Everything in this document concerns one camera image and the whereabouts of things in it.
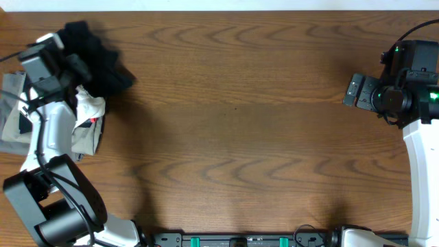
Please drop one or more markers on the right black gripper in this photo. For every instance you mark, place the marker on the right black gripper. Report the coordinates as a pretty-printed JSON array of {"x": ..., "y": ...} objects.
[{"x": 369, "y": 85}]

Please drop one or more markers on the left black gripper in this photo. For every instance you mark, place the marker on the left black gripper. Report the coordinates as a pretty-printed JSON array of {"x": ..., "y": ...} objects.
[{"x": 73, "y": 64}]

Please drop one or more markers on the black t-shirt with logo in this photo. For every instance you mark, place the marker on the black t-shirt with logo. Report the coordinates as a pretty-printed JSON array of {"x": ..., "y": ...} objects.
[{"x": 108, "y": 76}]

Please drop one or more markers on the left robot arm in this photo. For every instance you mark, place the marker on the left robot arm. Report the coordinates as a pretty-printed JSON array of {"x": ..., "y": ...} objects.
[{"x": 55, "y": 201}]

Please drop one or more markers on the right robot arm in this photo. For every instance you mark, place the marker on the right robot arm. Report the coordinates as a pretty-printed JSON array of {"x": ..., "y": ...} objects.
[{"x": 420, "y": 135}]

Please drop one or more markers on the white folded t-shirt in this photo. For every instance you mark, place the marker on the white folded t-shirt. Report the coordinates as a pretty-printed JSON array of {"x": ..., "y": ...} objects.
[{"x": 87, "y": 107}]

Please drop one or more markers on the grey folded garment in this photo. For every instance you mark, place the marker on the grey folded garment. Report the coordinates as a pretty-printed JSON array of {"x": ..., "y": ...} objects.
[{"x": 10, "y": 89}]

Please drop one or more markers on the black folded garment red accents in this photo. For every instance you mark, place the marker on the black folded garment red accents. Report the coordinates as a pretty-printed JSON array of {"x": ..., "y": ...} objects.
[{"x": 25, "y": 124}]

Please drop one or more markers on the beige folded garment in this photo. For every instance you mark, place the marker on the beige folded garment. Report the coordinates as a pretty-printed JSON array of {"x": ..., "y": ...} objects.
[{"x": 84, "y": 140}]

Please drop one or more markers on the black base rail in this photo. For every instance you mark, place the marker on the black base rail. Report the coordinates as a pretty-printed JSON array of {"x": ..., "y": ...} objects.
[{"x": 305, "y": 235}]

